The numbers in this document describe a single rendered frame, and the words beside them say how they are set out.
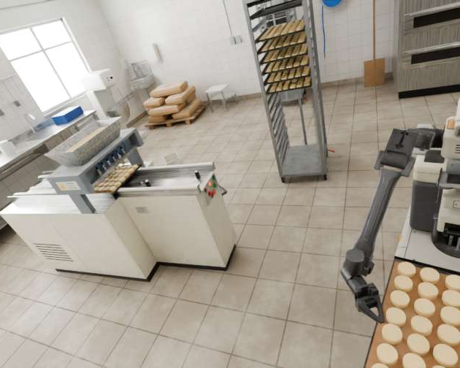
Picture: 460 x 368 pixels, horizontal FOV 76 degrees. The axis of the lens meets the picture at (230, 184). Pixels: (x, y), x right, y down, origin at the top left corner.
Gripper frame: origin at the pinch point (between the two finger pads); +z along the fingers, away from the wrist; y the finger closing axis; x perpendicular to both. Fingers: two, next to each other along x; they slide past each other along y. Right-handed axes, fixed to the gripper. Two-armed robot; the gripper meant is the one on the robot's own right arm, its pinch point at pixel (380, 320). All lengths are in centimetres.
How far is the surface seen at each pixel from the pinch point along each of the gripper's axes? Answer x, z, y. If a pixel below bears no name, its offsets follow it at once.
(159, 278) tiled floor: -119, -140, -101
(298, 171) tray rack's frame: 40, -212, -92
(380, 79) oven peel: 252, -404, -106
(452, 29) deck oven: 282, -306, -32
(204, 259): -72, -128, -85
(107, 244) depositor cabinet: -142, -145, -51
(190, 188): -58, -125, -13
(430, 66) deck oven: 263, -312, -71
